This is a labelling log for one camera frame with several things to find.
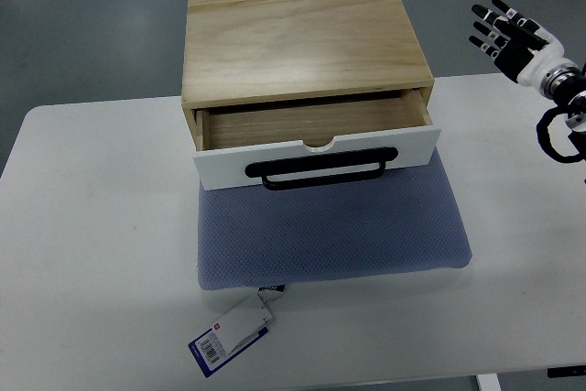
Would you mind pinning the black drawer handle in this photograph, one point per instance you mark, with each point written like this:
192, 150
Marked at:
347, 159

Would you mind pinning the wooden drawer cabinet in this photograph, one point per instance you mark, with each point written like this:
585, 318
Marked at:
264, 51

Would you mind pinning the black table bracket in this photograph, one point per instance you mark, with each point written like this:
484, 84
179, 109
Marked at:
567, 371

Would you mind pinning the blue mesh cushion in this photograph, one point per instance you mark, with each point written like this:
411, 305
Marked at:
406, 221

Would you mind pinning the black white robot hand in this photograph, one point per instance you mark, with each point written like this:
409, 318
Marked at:
523, 50

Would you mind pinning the white table leg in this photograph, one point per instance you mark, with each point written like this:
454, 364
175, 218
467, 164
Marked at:
488, 382

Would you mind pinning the white drawer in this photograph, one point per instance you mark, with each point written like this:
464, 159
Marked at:
229, 138

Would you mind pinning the white blue product tag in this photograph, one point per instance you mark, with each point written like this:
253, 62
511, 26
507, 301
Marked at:
235, 331

